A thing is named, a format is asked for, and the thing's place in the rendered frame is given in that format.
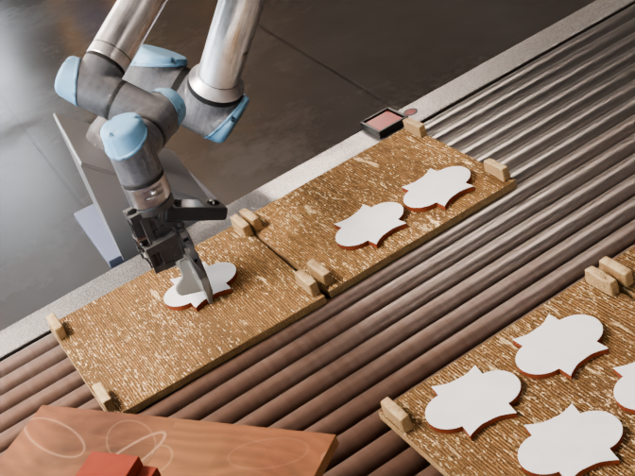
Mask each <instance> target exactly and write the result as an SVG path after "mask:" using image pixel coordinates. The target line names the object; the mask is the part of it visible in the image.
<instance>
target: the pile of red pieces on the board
mask: <svg viewBox="0 0 635 476"><path fill-rule="evenodd" d="M76 476H162V475H161V473H160V471H159V470H158V468H157V467H149V466H143V463H142V461H141V459H140V457H139V456H134V455H125V454H116V453H106V452H98V451H92V452H91V454H90V455H89V457H88V458H87V459H86V461H85V462H84V464H83V465H82V467H81V468H80V470H79V471H78V472H77V474H76Z"/></svg>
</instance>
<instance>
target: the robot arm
mask: <svg viewBox="0 0 635 476"><path fill-rule="evenodd" d="M166 2H167V0H117V1H116V3H115V4H114V6H113V8H112V10H111V12H110V14H109V15H108V17H107V19H106V20H105V22H104V24H103V25H102V27H101V28H100V29H99V31H98V33H97V34H96V36H95V38H94V40H93V42H92V44H91V45H90V47H89V49H88V50H87V52H86V54H85V56H84V57H83V59H82V58H78V57H75V56H71V57H69V58H68V59H67V60H66V61H65V62H64V63H63V64H62V66H61V68H60V69H59V71H58V74H57V77H56V80H55V90H56V93H57V94H58V95H59V96H61V97H63V98H64V99H65V100H67V101H69V102H71V103H73V104H74V105H75V106H77V107H78V106H80V107H82V108H83V109H85V110H87V111H90V112H92V113H94V114H96V115H98V117H97V118H96V119H95V120H94V122H93V123H92V124H91V125H90V127H89V129H88V132H87V134H86V138H87V139H88V141H89V142H90V143H91V144H93V145H94V146H96V147H97V148H99V149H100V150H102V151H104V152H106V154H107V155H108V157H109V158H110V160H111V162H112V166H113V168H114V170H115V173H116V175H117V177H118V178H119V181H120V183H121V185H122V188H123V190H124V192H125V195H126V197H127V199H128V202H129V205H130V206H131V207H130V208H128V209H126V210H124V211H123V213H124V215H125V217H126V219H127V221H128V223H129V227H130V229H131V231H132V233H133V235H132V237H133V240H134V242H135V244H136V246H137V249H138V250H139V252H140V254H141V257H142V259H145V261H146V264H147V265H148V266H149V267H150V268H151V269H152V268H153V269H154V271H155V273H156V274H158V273H160V272H162V271H164V270H167V269H171V268H174V267H179V270H180V273H181V279H180V281H179V282H178V284H177V285H176V292H177V293H178V294H179V295H180V296H185V295H189V294H193V293H197V292H201V291H203V293H204V295H205V297H206V298H207V300H208V302H209V304H210V303H212V302H213V289H212V286H211V284H210V281H209V279H208V276H207V273H206V271H205V268H204V266H203V264H202V261H201V259H200V258H199V256H198V254H197V251H196V249H195V246H194V243H193V241H192V239H191V237H190V235H189V233H188V231H187V229H186V228H185V227H184V223H183V222H182V221H207V220H226V218H227V212H228V208H227V207H226V206H225V205H224V204H223V203H222V202H221V201H220V200H219V199H174V197H173V195H172V193H171V187H170V185H169V182H168V180H167V177H166V175H165V172H164V170H163V167H162V164H161V162H160V159H159V157H158V154H159V153H160V151H161V150H162V149H163V147H164V146H165V144H166V143H167V142H168V141H169V139H170V138H171V137H172V135H173V134H175V133H176V132H177V131H178V129H179V127H180V126H182V127H184V128H187V129H189V130H191V131H193V132H195V133H196V134H198V135H200V136H202V137H203V138H204V139H209V140H211V141H213V142H215V143H223V142H225V141H226V140H227V138H228V137H229V136H230V134H231V133H232V130H233V129H234V127H235V126H236V124H237V122H238V121H239V119H240V117H241V116H242V114H243V112H244V111H245V109H246V107H247V105H248V103H249V97H248V96H247V95H246V94H244V93H243V92H244V89H245V84H244V81H243V79H242V77H241V75H242V72H243V69H244V66H245V63H246V60H247V57H248V54H249V50H250V46H251V43H252V40H253V37H254V34H255V31H256V28H257V25H258V23H259V20H260V17H261V14H262V11H263V8H264V5H265V2H266V0H218V2H217V6H216V9H215V15H214V18H213V21H212V24H211V28H210V31H209V35H208V38H207V42H206V44H205V47H204V51H203V54H202V58H201V61H200V64H197V65H196V66H194V67H193V68H192V69H190V68H188V67H186V66H187V64H188V63H187V61H188V59H187V58H186V57H184V56H182V55H180V54H178V53H175V52H173V51H170V50H167V49H163V48H160V47H157V46H153V45H147V44H143V42H144V40H145V39H146V36H147V34H148V33H149V31H150V29H151V28H152V27H153V25H154V23H155V22H156V20H157V18H158V16H159V15H160V13H161V11H162V10H163V7H164V5H165V4H166ZM191 269H192V270H191ZM192 271H193V272H194V274H193V272H192Z"/></svg>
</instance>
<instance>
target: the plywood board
mask: <svg viewBox="0 0 635 476"><path fill-rule="evenodd" d="M338 444H339V443H338V440H337V438H336V435H335V434H330V433H312V432H303V431H293V430H284V429H274V428H265V427H256V426H247V425H237V424H228V423H218V422H209V421H199V420H190V419H181V418H172V417H162V416H144V415H134V414H125V413H116V412H107V411H97V410H88V409H78V408H69V407H59V406H50V405H42V406H41V407H40V409H39V410H38V411H37V413H36V414H35V415H34V416H33V418H32V419H30V420H29V422H28V423H27V424H26V426H25V427H24V428H23V430H22V431H21V432H20V433H19V435H18V436H17V437H16V439H15V440H14V441H13V442H12V444H11V445H10V446H9V448H8V449H7V450H6V452H5V453H4V454H3V455H2V457H1V458H0V476H76V474H77V472H78V471H79V470H80V468H81V467H82V465H83V464H84V462H85V461H86V459H87V458H88V457H89V455H90V454H91V452H92V451H98V452H106V453H116V454H125V455H134V456H139V457H140V459H141V461H142V463H143V466H149V467H155V468H158V470H159V471H160V473H161V475H162V476H323V474H324V472H325V470H326V468H327V466H328V465H329V463H330V461H331V459H332V457H333V455H334V453H335V450H336V448H337V446H338Z"/></svg>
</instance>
